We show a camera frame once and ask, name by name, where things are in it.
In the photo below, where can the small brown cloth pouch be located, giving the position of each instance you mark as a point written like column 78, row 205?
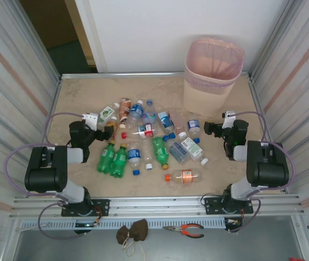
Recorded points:
column 123, row 235

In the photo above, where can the amber drink bottle white cap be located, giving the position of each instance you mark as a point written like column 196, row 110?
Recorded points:
column 112, row 122

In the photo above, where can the plain clear bottle white cap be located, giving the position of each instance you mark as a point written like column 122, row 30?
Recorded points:
column 146, row 155

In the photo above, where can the clear bottle blue print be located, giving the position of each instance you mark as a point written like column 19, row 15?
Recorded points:
column 177, row 152

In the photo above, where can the blue label bottle white lettering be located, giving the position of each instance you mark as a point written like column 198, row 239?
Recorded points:
column 137, row 111

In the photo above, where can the bottle with brown label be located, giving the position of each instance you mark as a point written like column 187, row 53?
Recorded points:
column 125, row 106

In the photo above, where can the clear bottle green white label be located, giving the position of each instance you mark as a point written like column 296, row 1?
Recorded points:
column 192, row 146

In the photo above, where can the crumpled green soda bottle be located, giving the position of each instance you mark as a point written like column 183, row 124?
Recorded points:
column 159, row 150

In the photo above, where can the aluminium mounting rail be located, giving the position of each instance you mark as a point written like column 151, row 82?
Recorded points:
column 157, row 205

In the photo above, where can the green soda bottle yellow cap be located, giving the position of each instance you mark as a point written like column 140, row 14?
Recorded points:
column 104, row 159
column 119, row 161

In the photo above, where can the beige plastic waste bin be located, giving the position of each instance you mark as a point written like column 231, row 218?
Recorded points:
column 203, row 103

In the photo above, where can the large brown cloth pouch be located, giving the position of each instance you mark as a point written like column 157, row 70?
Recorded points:
column 140, row 229

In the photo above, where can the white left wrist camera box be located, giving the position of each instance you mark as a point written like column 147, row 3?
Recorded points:
column 91, row 119

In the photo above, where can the clear bottle lime green label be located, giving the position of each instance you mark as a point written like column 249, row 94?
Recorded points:
column 106, row 112

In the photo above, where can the clear bottle colourful purple label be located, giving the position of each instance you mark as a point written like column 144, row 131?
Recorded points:
column 149, row 115

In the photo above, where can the tan wooden door frame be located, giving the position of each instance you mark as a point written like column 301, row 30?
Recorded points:
column 79, row 27

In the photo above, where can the red object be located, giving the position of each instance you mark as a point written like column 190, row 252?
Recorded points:
column 295, row 259

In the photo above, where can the clear bottle orange label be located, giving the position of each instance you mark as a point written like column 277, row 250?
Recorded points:
column 186, row 176

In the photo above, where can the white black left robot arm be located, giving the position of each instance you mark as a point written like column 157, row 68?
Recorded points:
column 45, row 174

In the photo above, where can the aluminium table edge bar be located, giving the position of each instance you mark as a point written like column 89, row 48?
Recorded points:
column 116, row 75

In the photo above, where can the square clear bottle blue label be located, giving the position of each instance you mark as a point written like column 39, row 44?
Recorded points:
column 165, row 119

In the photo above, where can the black controller box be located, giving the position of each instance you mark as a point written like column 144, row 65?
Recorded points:
column 231, row 223
column 85, row 225

